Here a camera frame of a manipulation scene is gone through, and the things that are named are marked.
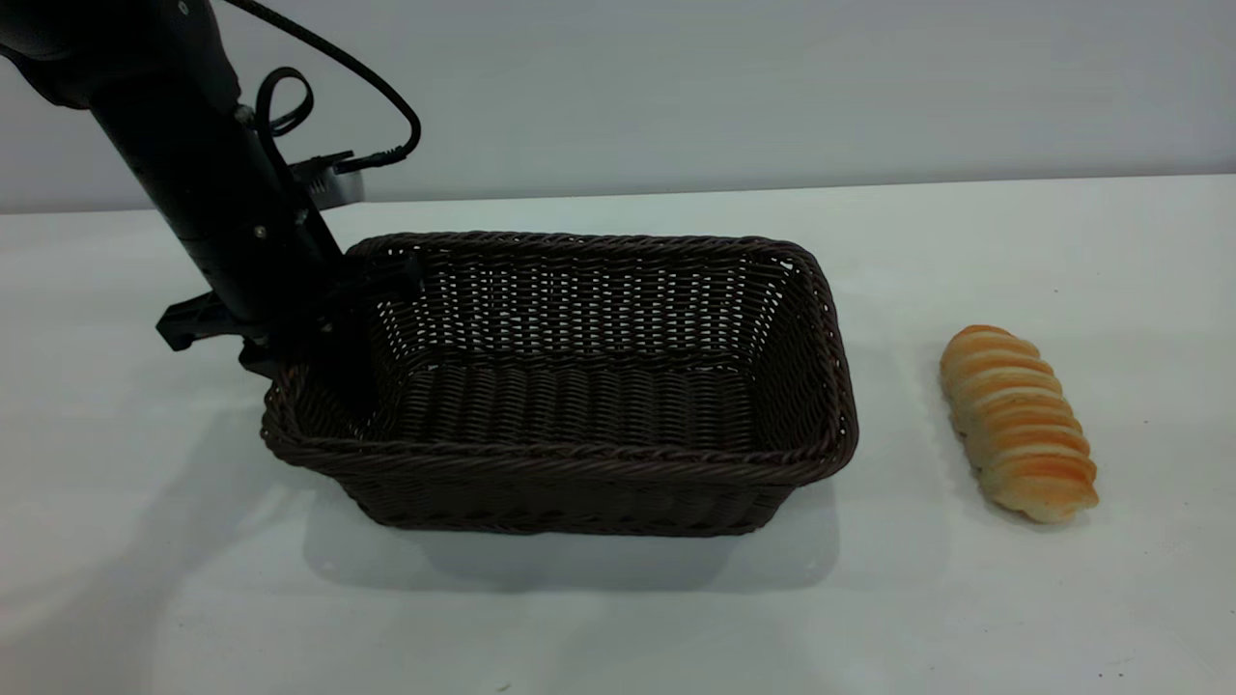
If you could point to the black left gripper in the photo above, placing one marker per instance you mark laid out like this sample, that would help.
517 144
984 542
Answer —
261 280

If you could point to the dark brown wicker basket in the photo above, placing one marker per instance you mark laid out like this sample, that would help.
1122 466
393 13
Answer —
579 473

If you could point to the ridged golden bread roll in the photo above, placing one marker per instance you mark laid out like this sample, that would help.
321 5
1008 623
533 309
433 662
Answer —
1019 425

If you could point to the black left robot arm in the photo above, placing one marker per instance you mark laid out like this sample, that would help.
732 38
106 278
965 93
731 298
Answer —
164 106

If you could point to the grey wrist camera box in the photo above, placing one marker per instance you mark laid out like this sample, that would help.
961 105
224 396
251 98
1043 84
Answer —
333 183

